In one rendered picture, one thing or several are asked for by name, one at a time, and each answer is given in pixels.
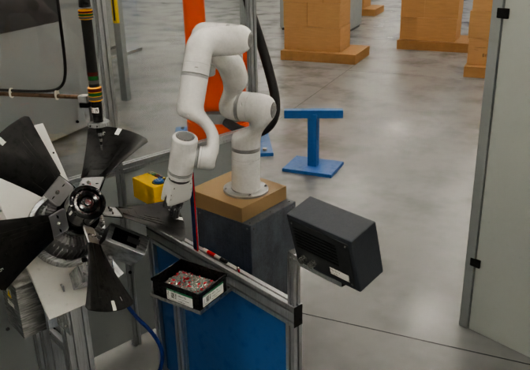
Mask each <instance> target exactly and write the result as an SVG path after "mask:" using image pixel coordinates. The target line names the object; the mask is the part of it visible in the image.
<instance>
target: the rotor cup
mask: <svg viewBox="0 0 530 370"><path fill-rule="evenodd" d="M86 199H89V200H90V201H91V204H90V205H87V204H85V202H84V201H85V200H86ZM62 207H64V209H65V213H66V217H67V221H68V224H69V228H68V230H67V231H66V233H68V234H72V235H75V236H83V235H84V231H83V229H82V225H85V226H90V227H92V228H94V229H95V228H96V227H97V225H98V223H99V218H100V216H101V215H102V214H103V212H104V211H105V208H106V199H105V197H104V195H103V194H102V192H101V191H100V190H99V189H97V188H96V187H94V186H91V185H81V186H79V187H77V188H75V189H74V190H73V191H72V192H71V193H70V195H69V196H68V197H67V198H66V199H65V201H64V202H63V203H62V204H61V206H60V207H58V206H57V207H56V211H57V210H58V209H60V208H62ZM71 211H72V212H73V213H72V214H71V215H69V213H70V212H71ZM93 219H94V220H93ZM91 220H93V222H92V223H89V222H90V221H91Z"/></svg>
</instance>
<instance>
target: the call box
mask: <svg viewBox="0 0 530 370"><path fill-rule="evenodd" d="M156 178H157V177H155V176H152V175H151V174H149V173H146V174H141V175H139V176H136V177H134V178H132V183H133V191H134V196H135V197H136V198H137V199H139V200H142V201H143V202H144V203H146V204H152V203H157V202H161V201H164V200H161V195H162V188H163V185H164V182H165V180H164V182H163V183H160V184H155V183H154V179H156Z"/></svg>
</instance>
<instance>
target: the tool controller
mask: <svg viewBox="0 0 530 370"><path fill-rule="evenodd" d="M287 218H288V222H289V228H290V231H291V234H292V238H293V243H294V247H295V251H296V254H297V260H298V262H299V263H300V264H305V265H307V266H308V267H309V268H310V269H312V268H313V269H315V270H317V271H319V272H321V273H323V274H325V275H327V276H329V277H331V278H333V279H335V280H337V281H339V282H341V283H343V284H345V285H347V286H349V287H351V288H353V289H355V290H357V291H359V292H361V291H362V290H363V289H364V288H365V287H367V286H368V285H369V284H370V283H371V282H372V281H373V280H374V279H375V278H377V277H378V276H379V275H380V274H381V273H382V272H383V265H382V260H381V255H380V249H379V239H378V234H377V229H376V224H375V221H372V220H370V219H366V218H365V217H362V216H360V215H357V214H354V213H352V212H350V211H347V210H344V209H342V208H339V207H336V206H334V205H332V204H329V203H327V202H324V201H322V200H318V199H316V198H314V197H312V196H310V197H309V198H307V199H306V200H304V201H303V202H302V203H300V204H299V205H298V206H296V207H295V208H294V209H293V210H292V211H290V212H289V213H287Z"/></svg>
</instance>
